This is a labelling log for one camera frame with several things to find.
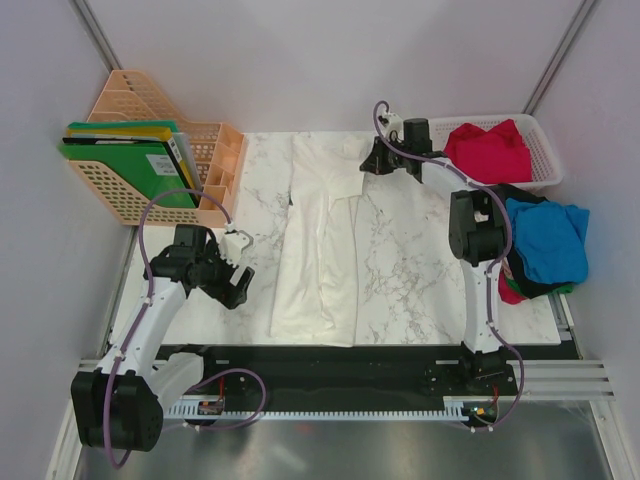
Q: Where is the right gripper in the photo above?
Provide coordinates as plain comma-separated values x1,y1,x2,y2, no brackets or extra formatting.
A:
360,135,410,176

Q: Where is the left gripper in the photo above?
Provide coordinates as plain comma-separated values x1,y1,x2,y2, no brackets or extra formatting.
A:
196,240,253,310

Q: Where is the white t shirt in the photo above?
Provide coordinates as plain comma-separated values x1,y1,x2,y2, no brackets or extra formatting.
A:
270,134,371,347

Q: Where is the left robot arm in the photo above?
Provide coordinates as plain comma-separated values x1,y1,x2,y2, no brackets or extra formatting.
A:
71,224,254,452

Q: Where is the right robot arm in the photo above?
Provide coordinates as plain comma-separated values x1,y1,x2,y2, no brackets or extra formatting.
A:
360,112,512,394

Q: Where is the red t shirt in basket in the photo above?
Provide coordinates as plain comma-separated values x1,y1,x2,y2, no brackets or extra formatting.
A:
444,119,533,184

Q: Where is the peach plastic file organizer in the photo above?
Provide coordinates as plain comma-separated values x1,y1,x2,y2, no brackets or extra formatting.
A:
59,70,246,228

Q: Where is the green file folder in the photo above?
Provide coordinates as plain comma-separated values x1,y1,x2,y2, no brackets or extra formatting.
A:
59,118,200,209

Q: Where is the white plastic basket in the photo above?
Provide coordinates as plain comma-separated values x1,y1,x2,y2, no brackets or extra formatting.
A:
429,114,564,191

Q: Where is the blue t shirt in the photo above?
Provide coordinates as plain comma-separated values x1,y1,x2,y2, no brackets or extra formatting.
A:
506,198,590,285

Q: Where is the black t shirt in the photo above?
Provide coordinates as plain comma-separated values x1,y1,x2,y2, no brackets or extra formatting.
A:
496,183,562,299

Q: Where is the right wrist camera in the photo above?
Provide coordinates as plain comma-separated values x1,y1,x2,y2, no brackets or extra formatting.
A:
377,112,403,139

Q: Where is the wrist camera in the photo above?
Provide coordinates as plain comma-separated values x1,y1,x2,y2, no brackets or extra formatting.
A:
377,112,403,139
219,230,254,267

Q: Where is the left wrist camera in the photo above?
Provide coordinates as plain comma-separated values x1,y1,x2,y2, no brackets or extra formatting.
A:
219,230,254,267

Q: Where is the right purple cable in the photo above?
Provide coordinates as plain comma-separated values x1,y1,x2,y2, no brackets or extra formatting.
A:
372,100,526,434

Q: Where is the purple cable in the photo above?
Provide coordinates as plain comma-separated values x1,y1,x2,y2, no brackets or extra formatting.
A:
92,188,266,470
372,100,526,434

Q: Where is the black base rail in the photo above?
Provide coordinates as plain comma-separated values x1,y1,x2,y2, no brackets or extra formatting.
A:
154,343,581,412

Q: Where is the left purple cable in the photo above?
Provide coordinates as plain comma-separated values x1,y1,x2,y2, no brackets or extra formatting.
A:
92,188,266,470

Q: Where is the white slotted cable duct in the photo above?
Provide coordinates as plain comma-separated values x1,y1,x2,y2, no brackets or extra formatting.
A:
164,396,497,422

